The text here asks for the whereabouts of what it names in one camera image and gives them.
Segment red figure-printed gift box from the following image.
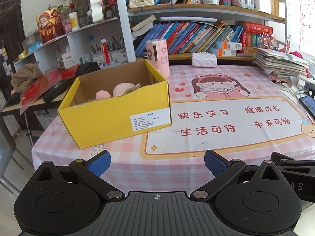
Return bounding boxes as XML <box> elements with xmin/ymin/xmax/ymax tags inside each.
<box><xmin>36</xmin><ymin>4</ymin><xmax>66</xmax><ymax>44</ymax></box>

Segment pen holders with pens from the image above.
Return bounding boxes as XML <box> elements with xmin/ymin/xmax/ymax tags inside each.
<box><xmin>90</xmin><ymin>36</ymin><xmax>129</xmax><ymax>64</ymax></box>

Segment stack of papers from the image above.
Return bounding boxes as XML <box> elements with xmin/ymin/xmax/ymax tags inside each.
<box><xmin>252</xmin><ymin>47</ymin><xmax>311</xmax><ymax>80</ymax></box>

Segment yellow cardboard box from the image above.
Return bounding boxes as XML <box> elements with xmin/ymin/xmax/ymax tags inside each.
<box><xmin>57</xmin><ymin>59</ymin><xmax>172</xmax><ymax>149</ymax></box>

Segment white quilted bag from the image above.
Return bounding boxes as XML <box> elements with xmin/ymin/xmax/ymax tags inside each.
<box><xmin>191</xmin><ymin>52</ymin><xmax>218</xmax><ymax>68</ymax></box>

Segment thick beige-paged book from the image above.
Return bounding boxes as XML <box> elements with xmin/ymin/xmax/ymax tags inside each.
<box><xmin>132</xmin><ymin>14</ymin><xmax>157</xmax><ymax>37</ymax></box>

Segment wall poster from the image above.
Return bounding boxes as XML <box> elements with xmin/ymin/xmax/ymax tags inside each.
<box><xmin>296</xmin><ymin>0</ymin><xmax>315</xmax><ymax>54</ymax></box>

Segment dark wooden door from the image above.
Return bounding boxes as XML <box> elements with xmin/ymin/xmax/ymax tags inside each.
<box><xmin>0</xmin><ymin>0</ymin><xmax>25</xmax><ymax>99</ymax></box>

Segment pink checked tablecloth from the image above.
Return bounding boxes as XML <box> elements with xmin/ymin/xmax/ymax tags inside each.
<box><xmin>31</xmin><ymin>64</ymin><xmax>315</xmax><ymax>197</ymax></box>

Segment white power strip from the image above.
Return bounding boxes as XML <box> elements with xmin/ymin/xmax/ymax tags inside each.
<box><xmin>295</xmin><ymin>74</ymin><xmax>315</xmax><ymax>96</ymax></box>

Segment thick red dictionary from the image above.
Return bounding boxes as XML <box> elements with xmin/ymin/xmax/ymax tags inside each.
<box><xmin>240</xmin><ymin>22</ymin><xmax>273</xmax><ymax>53</ymax></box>

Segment pink chick plush toy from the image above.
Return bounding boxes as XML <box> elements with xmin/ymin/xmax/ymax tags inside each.
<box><xmin>95</xmin><ymin>90</ymin><xmax>112</xmax><ymax>100</ymax></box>

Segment black electronic keyboard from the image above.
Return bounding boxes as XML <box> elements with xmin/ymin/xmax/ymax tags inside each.
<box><xmin>1</xmin><ymin>62</ymin><xmax>101</xmax><ymax>116</ymax></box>

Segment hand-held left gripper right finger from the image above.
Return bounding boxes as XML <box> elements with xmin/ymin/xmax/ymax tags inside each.
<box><xmin>190</xmin><ymin>149</ymin><xmax>281</xmax><ymax>200</ymax></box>

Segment large pink plush toy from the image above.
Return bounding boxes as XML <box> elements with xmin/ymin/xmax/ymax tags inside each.
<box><xmin>113</xmin><ymin>83</ymin><xmax>134</xmax><ymax>97</ymax></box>

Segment pink humidifier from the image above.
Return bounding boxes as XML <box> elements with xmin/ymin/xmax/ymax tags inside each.
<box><xmin>146</xmin><ymin>39</ymin><xmax>171</xmax><ymax>79</ymax></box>

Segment brown knitted scarf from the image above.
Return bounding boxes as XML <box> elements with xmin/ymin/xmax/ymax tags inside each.
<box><xmin>11</xmin><ymin>63</ymin><xmax>44</xmax><ymax>94</ymax></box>

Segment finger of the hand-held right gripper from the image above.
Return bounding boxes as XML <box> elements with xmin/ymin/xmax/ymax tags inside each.
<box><xmin>270</xmin><ymin>152</ymin><xmax>315</xmax><ymax>176</ymax></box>

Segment wooden bookshelf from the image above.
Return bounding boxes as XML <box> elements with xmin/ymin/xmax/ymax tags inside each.
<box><xmin>118</xmin><ymin>0</ymin><xmax>288</xmax><ymax>65</ymax></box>

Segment white shelf unit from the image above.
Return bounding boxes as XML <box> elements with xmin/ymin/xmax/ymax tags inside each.
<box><xmin>13</xmin><ymin>0</ymin><xmax>137</xmax><ymax>65</ymax></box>

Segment red gift bag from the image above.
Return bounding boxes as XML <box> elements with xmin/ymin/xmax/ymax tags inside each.
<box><xmin>20</xmin><ymin>65</ymin><xmax>80</xmax><ymax>110</ymax></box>

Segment white box with red label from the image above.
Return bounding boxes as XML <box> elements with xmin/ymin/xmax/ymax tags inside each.
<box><xmin>61</xmin><ymin>52</ymin><xmax>76</xmax><ymax>68</ymax></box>

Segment white tube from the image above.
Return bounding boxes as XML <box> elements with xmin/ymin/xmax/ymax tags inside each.
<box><xmin>159</xmin><ymin>16</ymin><xmax>218</xmax><ymax>22</ymax></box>

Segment orange and white box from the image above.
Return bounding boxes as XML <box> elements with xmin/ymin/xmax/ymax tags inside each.
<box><xmin>216</xmin><ymin>41</ymin><xmax>243</xmax><ymax>51</ymax></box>
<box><xmin>210</xmin><ymin>49</ymin><xmax>238</xmax><ymax>57</ymax></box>

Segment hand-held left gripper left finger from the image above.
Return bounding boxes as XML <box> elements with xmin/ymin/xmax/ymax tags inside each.
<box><xmin>34</xmin><ymin>150</ymin><xmax>125</xmax><ymax>201</ymax></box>

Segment wide yellow tape roll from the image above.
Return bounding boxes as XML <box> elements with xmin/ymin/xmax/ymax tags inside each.
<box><xmin>124</xmin><ymin>84</ymin><xmax>141</xmax><ymax>95</ymax></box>

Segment black smartphone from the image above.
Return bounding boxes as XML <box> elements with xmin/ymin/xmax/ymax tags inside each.
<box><xmin>299</xmin><ymin>95</ymin><xmax>315</xmax><ymax>122</ymax></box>

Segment red tassel ornament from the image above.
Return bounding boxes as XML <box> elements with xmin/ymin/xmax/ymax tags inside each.
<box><xmin>101</xmin><ymin>39</ymin><xmax>110</xmax><ymax>64</ymax></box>

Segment white carton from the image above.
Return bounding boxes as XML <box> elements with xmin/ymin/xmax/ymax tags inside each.
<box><xmin>89</xmin><ymin>0</ymin><xmax>105</xmax><ymax>22</ymax></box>

